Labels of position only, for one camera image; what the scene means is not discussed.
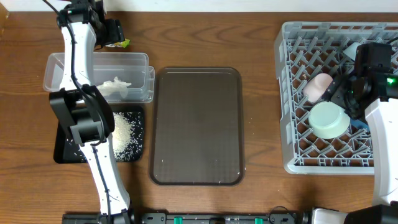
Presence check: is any yellow green snack wrapper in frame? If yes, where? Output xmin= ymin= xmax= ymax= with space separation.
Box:
xmin=106 ymin=39 xmax=131 ymax=49

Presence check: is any dark blue plate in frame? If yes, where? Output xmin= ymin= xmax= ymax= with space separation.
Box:
xmin=350 ymin=119 xmax=370 ymax=132

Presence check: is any mint green bowl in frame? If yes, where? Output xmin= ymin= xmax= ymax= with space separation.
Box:
xmin=308 ymin=101 xmax=350 ymax=139

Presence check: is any pink cup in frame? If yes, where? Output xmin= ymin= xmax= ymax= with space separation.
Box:
xmin=303 ymin=73 xmax=333 ymax=103

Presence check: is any light blue small bowl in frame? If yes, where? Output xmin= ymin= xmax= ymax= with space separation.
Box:
xmin=343 ymin=42 xmax=361 ymax=61

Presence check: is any white tissue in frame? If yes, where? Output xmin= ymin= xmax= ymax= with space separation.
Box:
xmin=97 ymin=77 xmax=132 ymax=98

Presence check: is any pile of white rice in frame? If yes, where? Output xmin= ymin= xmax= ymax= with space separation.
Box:
xmin=65 ymin=111 xmax=144 ymax=162

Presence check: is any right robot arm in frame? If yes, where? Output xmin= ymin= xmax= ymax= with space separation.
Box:
xmin=302 ymin=41 xmax=397 ymax=223

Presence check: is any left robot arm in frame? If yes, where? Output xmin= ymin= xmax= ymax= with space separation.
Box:
xmin=49 ymin=0 xmax=134 ymax=223

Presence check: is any grey dishwasher rack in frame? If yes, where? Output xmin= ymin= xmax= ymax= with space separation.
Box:
xmin=274 ymin=22 xmax=397 ymax=175

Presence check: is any clear plastic bin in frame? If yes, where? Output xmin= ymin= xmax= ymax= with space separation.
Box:
xmin=43 ymin=52 xmax=155 ymax=104

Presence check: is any black plastic tray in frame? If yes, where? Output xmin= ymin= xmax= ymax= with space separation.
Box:
xmin=53 ymin=104 xmax=145 ymax=164

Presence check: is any brown serving tray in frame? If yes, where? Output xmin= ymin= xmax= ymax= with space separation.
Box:
xmin=149 ymin=67 xmax=245 ymax=186

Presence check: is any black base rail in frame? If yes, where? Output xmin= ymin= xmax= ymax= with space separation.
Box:
xmin=132 ymin=213 xmax=312 ymax=224

